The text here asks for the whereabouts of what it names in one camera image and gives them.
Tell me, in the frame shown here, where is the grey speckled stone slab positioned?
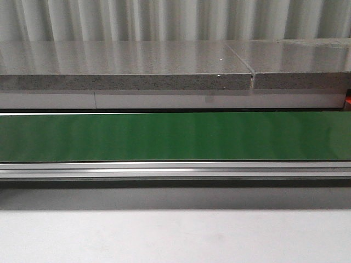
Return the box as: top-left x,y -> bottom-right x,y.
1,41 -> 251,91
226,39 -> 350,90

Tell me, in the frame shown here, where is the grey speckled stone slab left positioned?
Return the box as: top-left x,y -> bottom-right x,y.
1,41 -> 251,91

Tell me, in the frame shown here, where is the aluminium conveyor side rail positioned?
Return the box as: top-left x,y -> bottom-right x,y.
1,161 -> 350,181

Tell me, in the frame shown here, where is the white corrugated curtain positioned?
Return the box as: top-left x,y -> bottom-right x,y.
1,1 -> 350,41

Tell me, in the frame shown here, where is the white panel under slab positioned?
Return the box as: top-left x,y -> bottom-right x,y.
1,89 -> 346,110

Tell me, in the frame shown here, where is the grey speckled stone slab right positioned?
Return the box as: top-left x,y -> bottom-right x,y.
226,39 -> 350,90

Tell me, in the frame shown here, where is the green conveyor belt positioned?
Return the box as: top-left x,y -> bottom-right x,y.
1,111 -> 350,162

